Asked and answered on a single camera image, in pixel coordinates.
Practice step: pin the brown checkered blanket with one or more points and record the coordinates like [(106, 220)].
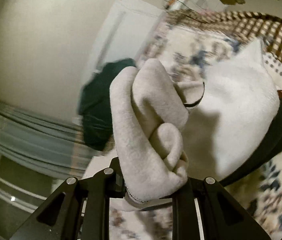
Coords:
[(243, 25)]

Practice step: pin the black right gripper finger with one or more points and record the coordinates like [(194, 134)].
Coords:
[(114, 184)]

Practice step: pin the grey striped curtain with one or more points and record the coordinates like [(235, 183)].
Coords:
[(43, 144)]

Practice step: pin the black folded garment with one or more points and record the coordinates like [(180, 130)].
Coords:
[(270, 146)]

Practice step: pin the dark green garment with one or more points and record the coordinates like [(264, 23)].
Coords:
[(94, 106)]

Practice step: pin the white cabinet door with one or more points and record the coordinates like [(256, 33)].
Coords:
[(123, 34)]

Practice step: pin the floral fleece blanket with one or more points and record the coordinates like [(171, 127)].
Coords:
[(188, 53)]

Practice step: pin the white window frame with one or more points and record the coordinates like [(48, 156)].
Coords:
[(22, 190)]

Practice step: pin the white folded garment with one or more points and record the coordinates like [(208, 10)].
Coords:
[(239, 103)]

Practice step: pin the beige small garment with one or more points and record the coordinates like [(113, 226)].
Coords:
[(149, 112)]

